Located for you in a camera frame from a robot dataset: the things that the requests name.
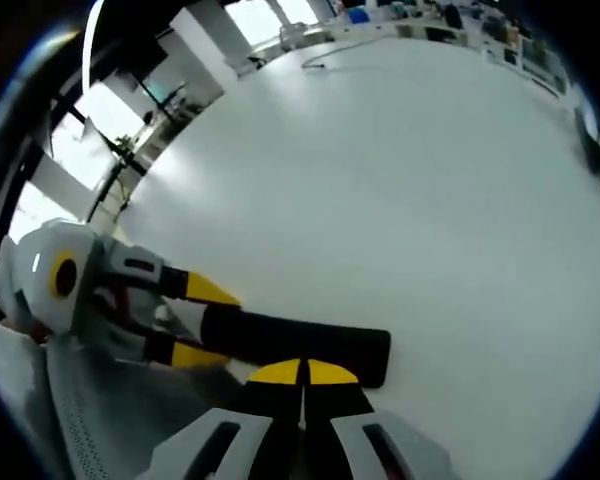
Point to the white office chair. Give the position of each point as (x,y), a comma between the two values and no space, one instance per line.
(291,36)

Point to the row of office desks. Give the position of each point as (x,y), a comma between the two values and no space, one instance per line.
(480,35)

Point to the person's grey clothing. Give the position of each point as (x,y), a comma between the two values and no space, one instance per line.
(105,415)

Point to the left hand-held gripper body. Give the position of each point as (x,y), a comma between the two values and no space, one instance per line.
(45,270)

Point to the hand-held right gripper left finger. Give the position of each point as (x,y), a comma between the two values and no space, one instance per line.
(265,400)

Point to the blue container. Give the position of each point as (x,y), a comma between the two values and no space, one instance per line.
(358,15)

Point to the ceiling light strips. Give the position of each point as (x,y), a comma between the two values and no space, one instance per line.
(91,45)

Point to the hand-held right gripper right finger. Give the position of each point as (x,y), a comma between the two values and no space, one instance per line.
(340,400)

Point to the black tripod stand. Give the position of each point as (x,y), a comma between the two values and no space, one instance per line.
(122,170)

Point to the black remote control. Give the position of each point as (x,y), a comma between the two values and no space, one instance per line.
(305,345)

